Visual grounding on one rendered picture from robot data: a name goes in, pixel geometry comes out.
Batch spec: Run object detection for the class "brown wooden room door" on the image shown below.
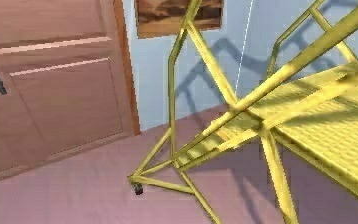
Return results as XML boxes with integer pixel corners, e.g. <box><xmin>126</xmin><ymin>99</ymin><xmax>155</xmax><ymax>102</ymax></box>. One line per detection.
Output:
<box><xmin>0</xmin><ymin>0</ymin><xmax>142</xmax><ymax>186</ymax></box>

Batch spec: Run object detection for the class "yellow metal wheeled cart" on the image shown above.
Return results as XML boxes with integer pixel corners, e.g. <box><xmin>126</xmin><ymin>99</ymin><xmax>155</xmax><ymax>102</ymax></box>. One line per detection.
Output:
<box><xmin>127</xmin><ymin>0</ymin><xmax>358</xmax><ymax>224</ymax></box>

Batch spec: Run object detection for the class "brown framed wall picture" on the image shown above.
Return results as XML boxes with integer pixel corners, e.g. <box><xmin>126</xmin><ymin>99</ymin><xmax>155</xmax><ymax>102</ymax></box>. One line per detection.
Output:
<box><xmin>134</xmin><ymin>0</ymin><xmax>225</xmax><ymax>40</ymax></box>

